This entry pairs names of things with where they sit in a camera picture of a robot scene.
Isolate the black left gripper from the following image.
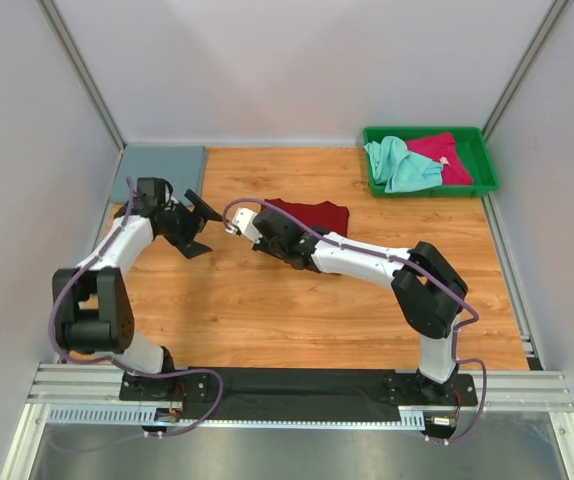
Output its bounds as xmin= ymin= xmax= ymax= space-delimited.
xmin=160 ymin=191 xmax=228 ymax=259

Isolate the dark red t shirt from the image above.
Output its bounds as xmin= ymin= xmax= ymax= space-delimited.
xmin=264 ymin=198 xmax=351 ymax=277

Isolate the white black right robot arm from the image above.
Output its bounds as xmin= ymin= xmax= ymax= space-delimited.
xmin=234 ymin=208 xmax=468 ymax=404

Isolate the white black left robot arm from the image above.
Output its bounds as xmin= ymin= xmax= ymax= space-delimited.
xmin=48 ymin=177 xmax=222 ymax=401

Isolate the folded grey blue t shirt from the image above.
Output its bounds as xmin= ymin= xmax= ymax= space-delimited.
xmin=109 ymin=144 xmax=208 ymax=205

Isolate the teal t shirt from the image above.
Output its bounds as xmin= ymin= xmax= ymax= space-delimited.
xmin=363 ymin=136 xmax=443 ymax=194

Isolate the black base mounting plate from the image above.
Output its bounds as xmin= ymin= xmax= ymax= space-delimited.
xmin=119 ymin=367 xmax=478 ymax=421

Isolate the pink t shirt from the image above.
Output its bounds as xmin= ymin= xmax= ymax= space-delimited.
xmin=406 ymin=132 xmax=473 ymax=186

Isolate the green plastic tray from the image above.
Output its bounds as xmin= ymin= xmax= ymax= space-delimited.
xmin=363 ymin=126 xmax=499 ymax=198

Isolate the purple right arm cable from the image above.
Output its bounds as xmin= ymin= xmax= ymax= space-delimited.
xmin=221 ymin=198 xmax=488 ymax=446

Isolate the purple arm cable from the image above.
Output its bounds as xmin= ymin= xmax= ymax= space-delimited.
xmin=221 ymin=198 xmax=488 ymax=446
xmin=46 ymin=177 xmax=226 ymax=454

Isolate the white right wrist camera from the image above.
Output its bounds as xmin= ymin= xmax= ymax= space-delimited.
xmin=226 ymin=208 xmax=262 ymax=244

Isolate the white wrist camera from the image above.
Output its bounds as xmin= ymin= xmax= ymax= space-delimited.
xmin=226 ymin=208 xmax=262 ymax=244
xmin=164 ymin=180 xmax=176 ymax=205

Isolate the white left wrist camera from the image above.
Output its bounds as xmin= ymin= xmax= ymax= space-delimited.
xmin=164 ymin=180 xmax=176 ymax=205

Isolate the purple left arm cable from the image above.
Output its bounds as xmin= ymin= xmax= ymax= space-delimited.
xmin=46 ymin=177 xmax=226 ymax=454

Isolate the aluminium front frame rail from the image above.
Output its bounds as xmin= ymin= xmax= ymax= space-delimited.
xmin=27 ymin=364 xmax=574 ymax=413

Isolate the slotted grey cable duct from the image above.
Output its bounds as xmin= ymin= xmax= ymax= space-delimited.
xmin=46 ymin=404 xmax=425 ymax=431

